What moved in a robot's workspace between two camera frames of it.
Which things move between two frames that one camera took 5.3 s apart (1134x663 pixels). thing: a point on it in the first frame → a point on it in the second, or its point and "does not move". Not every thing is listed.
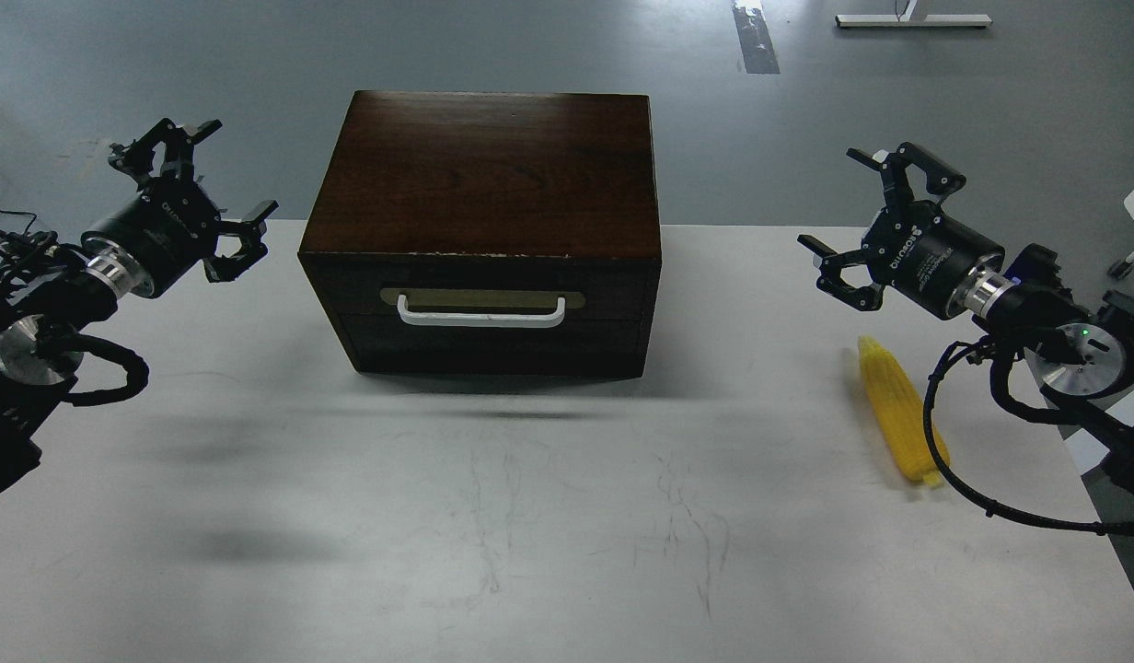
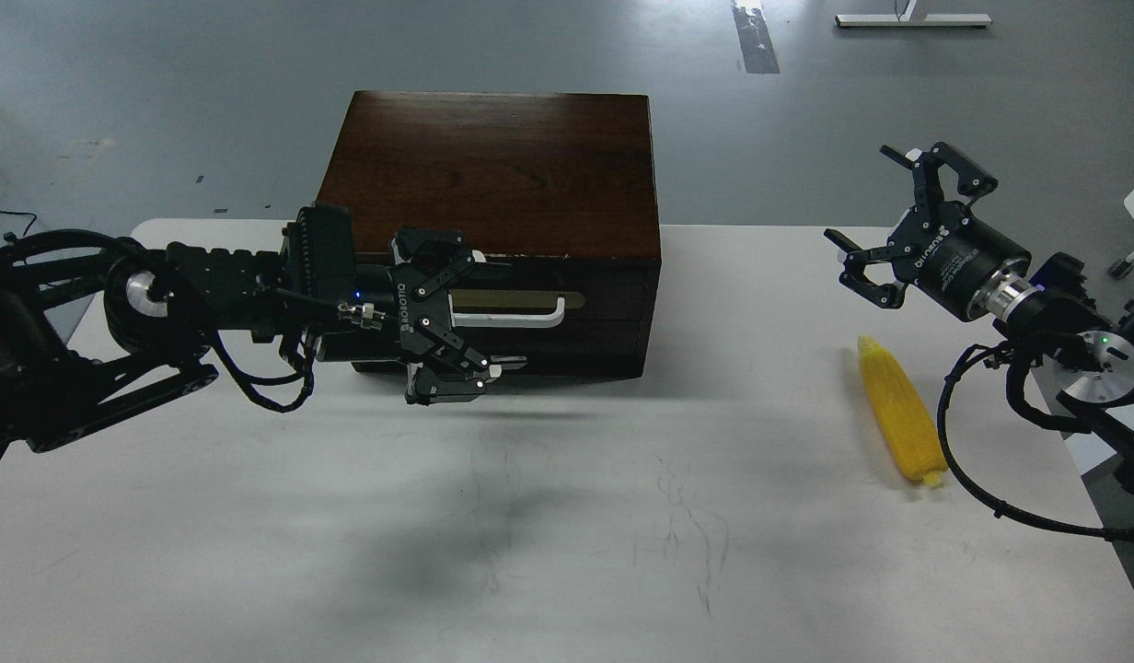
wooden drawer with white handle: x=491 y=315 does not move
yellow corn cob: x=899 y=412 does not move
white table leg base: x=906 y=19 does not move
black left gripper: x=173 y=224 → x=399 y=311
